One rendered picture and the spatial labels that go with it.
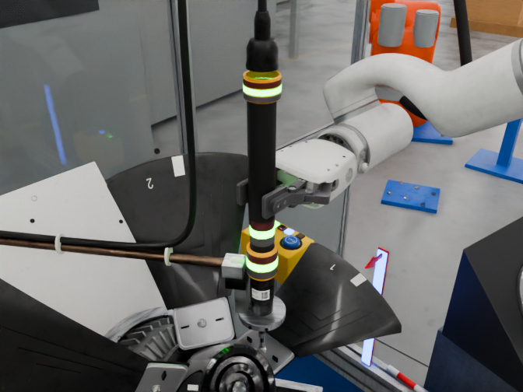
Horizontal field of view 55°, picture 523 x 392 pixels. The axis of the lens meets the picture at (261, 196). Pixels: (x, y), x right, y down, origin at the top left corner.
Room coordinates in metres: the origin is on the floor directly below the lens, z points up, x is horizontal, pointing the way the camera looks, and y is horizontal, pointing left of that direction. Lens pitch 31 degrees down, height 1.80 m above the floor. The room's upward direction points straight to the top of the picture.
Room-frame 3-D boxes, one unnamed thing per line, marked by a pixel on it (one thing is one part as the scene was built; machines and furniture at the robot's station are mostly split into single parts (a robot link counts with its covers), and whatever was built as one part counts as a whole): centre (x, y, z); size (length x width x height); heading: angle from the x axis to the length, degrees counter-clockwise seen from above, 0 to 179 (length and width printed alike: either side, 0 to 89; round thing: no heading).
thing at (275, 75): (0.56, 0.00, 1.61); 0.04 x 0.04 x 0.03
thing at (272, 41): (0.56, 0.00, 1.46); 0.04 x 0.04 x 0.46
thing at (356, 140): (0.68, -0.12, 1.46); 0.09 x 0.03 x 0.08; 46
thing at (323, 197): (0.58, -0.08, 1.46); 0.08 x 0.06 x 0.01; 16
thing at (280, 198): (0.54, -0.03, 1.47); 0.07 x 0.03 x 0.03; 136
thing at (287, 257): (1.02, -0.04, 1.02); 0.16 x 0.10 x 0.11; 46
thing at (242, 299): (0.56, 0.01, 1.31); 0.09 x 0.07 x 0.10; 81
